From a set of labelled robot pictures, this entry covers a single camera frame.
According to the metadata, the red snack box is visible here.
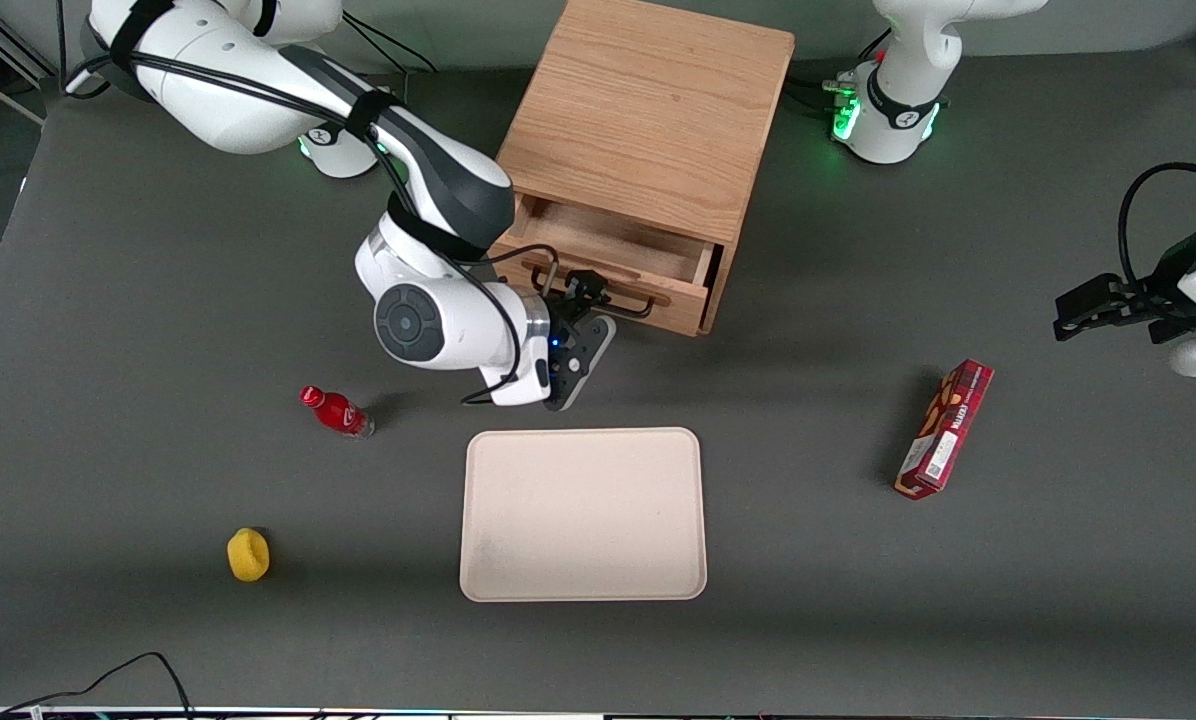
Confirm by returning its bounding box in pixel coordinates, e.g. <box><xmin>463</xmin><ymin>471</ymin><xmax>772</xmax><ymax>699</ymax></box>
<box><xmin>894</xmin><ymin>358</ymin><xmax>995</xmax><ymax>501</ymax></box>

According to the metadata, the yellow sponge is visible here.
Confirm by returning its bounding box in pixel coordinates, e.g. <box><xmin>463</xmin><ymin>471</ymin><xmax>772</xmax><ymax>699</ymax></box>
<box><xmin>227</xmin><ymin>527</ymin><xmax>271</xmax><ymax>583</ymax></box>

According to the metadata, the black arm base cable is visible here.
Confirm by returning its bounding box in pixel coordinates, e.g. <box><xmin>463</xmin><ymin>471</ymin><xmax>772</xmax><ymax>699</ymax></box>
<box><xmin>783</xmin><ymin>28</ymin><xmax>896</xmax><ymax>114</ymax></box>
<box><xmin>341</xmin><ymin>10</ymin><xmax>439</xmax><ymax>75</ymax></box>

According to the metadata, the wooden drawer cabinet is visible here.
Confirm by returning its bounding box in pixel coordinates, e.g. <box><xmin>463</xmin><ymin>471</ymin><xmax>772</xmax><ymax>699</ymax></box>
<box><xmin>495</xmin><ymin>0</ymin><xmax>796</xmax><ymax>337</ymax></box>

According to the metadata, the black right arm base cable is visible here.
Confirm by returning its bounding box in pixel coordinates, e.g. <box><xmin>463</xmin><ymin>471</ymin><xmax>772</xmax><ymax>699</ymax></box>
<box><xmin>341</xmin><ymin>10</ymin><xmax>439</xmax><ymax>75</ymax></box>

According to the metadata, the wooden drawer with handle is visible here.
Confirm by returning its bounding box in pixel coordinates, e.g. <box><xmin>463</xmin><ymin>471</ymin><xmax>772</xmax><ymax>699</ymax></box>
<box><xmin>488</xmin><ymin>192</ymin><xmax>725</xmax><ymax>338</ymax></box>

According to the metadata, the black cable on table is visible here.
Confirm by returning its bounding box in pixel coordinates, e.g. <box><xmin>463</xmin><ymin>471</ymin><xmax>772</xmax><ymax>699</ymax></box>
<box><xmin>0</xmin><ymin>652</ymin><xmax>195</xmax><ymax>720</ymax></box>

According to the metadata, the aluminium frame rail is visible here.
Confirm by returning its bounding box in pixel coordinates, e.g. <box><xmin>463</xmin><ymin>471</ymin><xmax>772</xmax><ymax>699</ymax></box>
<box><xmin>0</xmin><ymin>20</ymin><xmax>54</xmax><ymax>127</ymax></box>

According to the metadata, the black left arm base cable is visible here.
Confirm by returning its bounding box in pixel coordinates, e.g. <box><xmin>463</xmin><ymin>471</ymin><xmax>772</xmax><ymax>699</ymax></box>
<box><xmin>783</xmin><ymin>28</ymin><xmax>896</xmax><ymax>114</ymax></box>

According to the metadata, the red plastic bottle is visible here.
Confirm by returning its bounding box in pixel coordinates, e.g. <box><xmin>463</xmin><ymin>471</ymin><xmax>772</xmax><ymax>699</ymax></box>
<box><xmin>300</xmin><ymin>385</ymin><xmax>376</xmax><ymax>439</ymax></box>

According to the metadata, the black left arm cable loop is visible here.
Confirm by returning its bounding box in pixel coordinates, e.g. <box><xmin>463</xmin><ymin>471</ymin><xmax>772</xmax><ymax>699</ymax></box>
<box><xmin>1116</xmin><ymin>162</ymin><xmax>1196</xmax><ymax>291</ymax></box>

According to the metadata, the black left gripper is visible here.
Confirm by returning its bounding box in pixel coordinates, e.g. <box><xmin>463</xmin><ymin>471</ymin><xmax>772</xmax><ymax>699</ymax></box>
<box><xmin>1052</xmin><ymin>272</ymin><xmax>1196</xmax><ymax>343</ymax></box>

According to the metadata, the beige rectangular tray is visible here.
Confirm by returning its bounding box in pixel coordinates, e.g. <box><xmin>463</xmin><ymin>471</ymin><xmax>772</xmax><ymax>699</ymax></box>
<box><xmin>459</xmin><ymin>427</ymin><xmax>708</xmax><ymax>603</ymax></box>

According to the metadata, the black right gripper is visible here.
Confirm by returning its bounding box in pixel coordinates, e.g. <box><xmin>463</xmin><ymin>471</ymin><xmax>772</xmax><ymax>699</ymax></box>
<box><xmin>546</xmin><ymin>272</ymin><xmax>611</xmax><ymax>393</ymax></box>

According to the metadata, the black metal drawer handle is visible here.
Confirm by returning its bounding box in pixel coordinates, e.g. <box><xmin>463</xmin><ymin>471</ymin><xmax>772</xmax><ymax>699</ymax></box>
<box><xmin>523</xmin><ymin>255</ymin><xmax>675</xmax><ymax>320</ymax></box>

